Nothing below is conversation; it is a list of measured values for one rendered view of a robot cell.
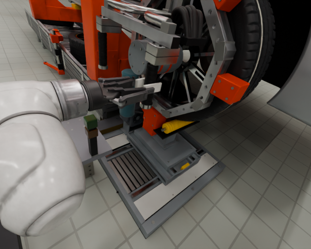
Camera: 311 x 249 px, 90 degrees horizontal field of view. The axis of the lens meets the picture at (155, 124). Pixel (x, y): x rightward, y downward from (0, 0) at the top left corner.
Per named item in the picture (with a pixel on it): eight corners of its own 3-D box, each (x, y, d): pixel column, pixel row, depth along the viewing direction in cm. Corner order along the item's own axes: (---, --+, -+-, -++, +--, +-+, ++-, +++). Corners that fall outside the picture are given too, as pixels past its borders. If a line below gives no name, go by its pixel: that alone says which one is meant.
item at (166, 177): (197, 163, 127) (202, 156, 120) (165, 186, 106) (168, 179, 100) (158, 127, 153) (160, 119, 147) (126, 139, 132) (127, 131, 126)
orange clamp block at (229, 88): (219, 89, 62) (240, 101, 57) (208, 93, 58) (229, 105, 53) (227, 72, 58) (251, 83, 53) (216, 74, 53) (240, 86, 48)
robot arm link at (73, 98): (66, 129, 36) (93, 121, 39) (58, 93, 30) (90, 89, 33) (55, 107, 40) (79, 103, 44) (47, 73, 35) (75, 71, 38)
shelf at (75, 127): (112, 153, 77) (112, 148, 76) (76, 168, 68) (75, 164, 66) (80, 107, 100) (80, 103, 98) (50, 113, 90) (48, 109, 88)
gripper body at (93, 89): (78, 101, 43) (110, 95, 48) (91, 118, 39) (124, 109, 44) (75, 75, 38) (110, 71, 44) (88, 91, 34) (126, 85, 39)
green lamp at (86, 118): (98, 127, 61) (97, 119, 59) (87, 130, 59) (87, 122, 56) (94, 121, 63) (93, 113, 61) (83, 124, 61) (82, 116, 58)
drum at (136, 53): (179, 76, 74) (189, 44, 65) (143, 82, 62) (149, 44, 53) (161, 65, 82) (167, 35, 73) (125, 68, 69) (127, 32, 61)
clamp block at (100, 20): (121, 33, 67) (122, 19, 63) (101, 32, 62) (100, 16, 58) (116, 30, 69) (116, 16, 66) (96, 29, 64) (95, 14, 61)
